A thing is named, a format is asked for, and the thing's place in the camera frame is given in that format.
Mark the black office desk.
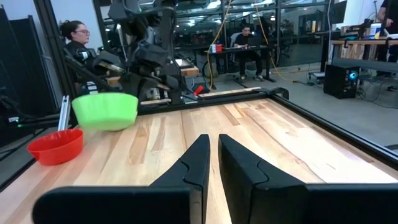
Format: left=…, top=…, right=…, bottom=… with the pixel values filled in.
left=206, top=45, right=276, bottom=83

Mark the black partition panel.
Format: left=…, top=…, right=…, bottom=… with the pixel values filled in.
left=0, top=6, right=62, bottom=119

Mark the red plastic bowl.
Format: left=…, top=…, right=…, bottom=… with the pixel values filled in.
left=26, top=128, right=85, bottom=166

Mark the black computer tower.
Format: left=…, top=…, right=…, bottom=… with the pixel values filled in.
left=323, top=64, right=361, bottom=100

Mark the person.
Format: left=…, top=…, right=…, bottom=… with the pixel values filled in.
left=376, top=0, right=398, bottom=63
left=233, top=25, right=265, bottom=82
left=58, top=20, right=103, bottom=94

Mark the green plastic bowl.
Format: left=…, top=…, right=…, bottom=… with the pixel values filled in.
left=71, top=92, right=139, bottom=131

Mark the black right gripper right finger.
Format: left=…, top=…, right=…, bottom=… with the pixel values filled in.
left=218, top=133, right=398, bottom=224

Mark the yellow hanging cable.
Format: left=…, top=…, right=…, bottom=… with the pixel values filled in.
left=254, top=0, right=293, bottom=82
left=206, top=0, right=233, bottom=90

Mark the wooden workbench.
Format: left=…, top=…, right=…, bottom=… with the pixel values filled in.
left=174, top=58, right=200, bottom=78
left=331, top=30, right=398, bottom=62

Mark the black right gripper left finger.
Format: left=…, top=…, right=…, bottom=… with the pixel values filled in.
left=32, top=133, right=211, bottom=224

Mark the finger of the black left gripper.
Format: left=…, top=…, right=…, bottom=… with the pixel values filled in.
left=139, top=77, right=171, bottom=102
left=120, top=73, right=142, bottom=98

